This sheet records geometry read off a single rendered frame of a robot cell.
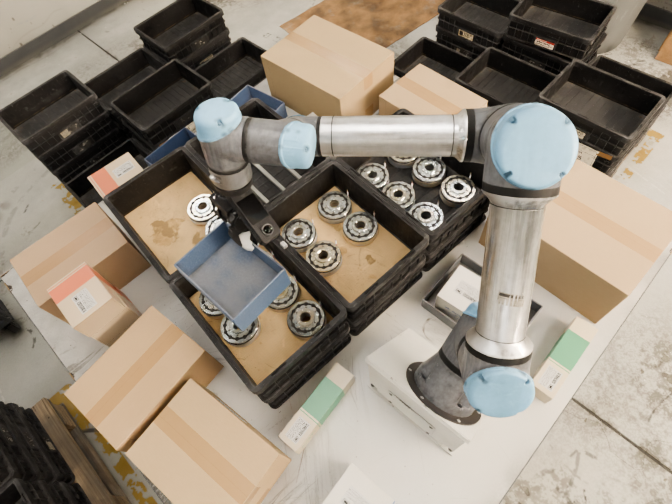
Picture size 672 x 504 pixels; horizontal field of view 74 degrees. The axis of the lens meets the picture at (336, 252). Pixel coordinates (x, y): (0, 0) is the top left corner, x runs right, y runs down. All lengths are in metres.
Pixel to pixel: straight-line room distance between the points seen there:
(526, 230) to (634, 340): 1.62
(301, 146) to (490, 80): 1.86
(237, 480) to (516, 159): 0.88
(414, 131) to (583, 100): 1.57
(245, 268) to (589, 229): 0.90
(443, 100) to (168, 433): 1.31
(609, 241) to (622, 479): 1.07
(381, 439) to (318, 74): 1.22
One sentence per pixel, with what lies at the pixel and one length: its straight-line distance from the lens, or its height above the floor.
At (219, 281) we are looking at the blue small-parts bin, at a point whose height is 1.08.
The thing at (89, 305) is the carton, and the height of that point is 0.93.
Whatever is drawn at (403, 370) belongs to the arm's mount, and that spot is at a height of 0.92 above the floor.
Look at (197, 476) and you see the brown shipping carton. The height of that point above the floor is 0.86.
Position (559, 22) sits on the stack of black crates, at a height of 0.50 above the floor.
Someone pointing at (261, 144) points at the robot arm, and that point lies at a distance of 0.74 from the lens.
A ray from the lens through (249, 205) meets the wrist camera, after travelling 0.86.
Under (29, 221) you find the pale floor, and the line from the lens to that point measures 3.10.
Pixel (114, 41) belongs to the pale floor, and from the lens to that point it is 4.04.
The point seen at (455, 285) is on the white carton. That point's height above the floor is 0.79.
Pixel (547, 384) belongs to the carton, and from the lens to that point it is 1.30.
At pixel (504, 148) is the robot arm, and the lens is 0.69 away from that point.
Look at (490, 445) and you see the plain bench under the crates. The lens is 1.30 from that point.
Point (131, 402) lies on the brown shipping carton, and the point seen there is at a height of 0.86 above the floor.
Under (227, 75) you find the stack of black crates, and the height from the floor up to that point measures 0.38.
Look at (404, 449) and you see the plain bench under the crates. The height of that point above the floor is 0.70.
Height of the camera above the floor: 1.96
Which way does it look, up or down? 60 degrees down
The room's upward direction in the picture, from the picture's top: 11 degrees counter-clockwise
